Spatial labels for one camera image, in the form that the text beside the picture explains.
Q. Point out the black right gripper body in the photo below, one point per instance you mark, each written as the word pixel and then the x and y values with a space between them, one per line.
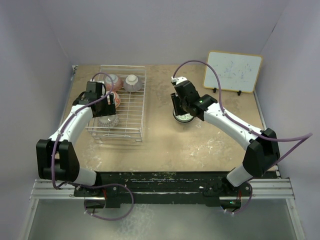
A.
pixel 184 104

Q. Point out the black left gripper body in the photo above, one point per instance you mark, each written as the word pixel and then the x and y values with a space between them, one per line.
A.
pixel 106 109

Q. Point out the blue floral bowl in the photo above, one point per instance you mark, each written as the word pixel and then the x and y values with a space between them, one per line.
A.
pixel 184 121

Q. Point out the green patterned bowl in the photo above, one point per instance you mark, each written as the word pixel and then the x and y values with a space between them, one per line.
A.
pixel 185 116

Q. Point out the orange floral bowl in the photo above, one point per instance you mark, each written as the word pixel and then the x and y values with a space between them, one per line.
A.
pixel 116 99

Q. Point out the purple patterned bowl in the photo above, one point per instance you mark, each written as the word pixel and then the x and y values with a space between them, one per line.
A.
pixel 108 121

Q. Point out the white wire dish rack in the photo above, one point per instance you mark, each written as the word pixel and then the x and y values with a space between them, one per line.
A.
pixel 129 118

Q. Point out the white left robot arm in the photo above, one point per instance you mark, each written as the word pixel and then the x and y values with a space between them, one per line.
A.
pixel 56 156

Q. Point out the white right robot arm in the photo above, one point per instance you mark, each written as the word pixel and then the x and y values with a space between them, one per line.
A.
pixel 260 154

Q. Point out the pink patterned bowl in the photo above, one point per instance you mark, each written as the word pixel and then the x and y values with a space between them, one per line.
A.
pixel 113 81

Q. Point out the grey striped bowl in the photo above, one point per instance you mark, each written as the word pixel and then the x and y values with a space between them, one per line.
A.
pixel 132 83

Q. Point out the yellow framed whiteboard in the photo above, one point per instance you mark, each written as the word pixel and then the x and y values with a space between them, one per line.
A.
pixel 236 71

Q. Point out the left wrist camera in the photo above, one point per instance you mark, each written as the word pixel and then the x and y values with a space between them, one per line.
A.
pixel 96 83

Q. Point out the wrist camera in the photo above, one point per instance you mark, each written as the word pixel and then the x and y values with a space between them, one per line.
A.
pixel 96 83
pixel 178 80

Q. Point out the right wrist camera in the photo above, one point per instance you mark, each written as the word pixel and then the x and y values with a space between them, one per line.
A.
pixel 178 80

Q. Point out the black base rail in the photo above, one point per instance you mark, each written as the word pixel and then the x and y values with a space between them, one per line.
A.
pixel 209 188

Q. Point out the aluminium frame rail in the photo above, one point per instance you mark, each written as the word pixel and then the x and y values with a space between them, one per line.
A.
pixel 270 215

